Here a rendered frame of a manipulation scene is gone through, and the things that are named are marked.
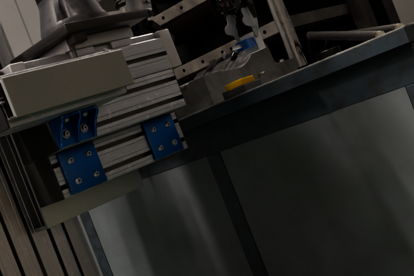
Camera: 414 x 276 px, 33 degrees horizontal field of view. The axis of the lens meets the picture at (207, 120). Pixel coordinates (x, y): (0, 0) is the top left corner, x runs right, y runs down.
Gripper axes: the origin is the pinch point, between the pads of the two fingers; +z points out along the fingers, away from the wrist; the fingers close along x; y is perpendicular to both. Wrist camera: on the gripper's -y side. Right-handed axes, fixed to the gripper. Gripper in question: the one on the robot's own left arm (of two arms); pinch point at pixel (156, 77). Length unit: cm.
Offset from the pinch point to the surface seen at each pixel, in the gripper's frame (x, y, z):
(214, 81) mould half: 19.6, -2.8, 4.8
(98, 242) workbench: -42, -2, 49
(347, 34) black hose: 40, -49, -4
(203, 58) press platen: -43, -77, -13
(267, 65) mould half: 19.3, -31.2, 1.2
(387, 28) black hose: 54, -48, -3
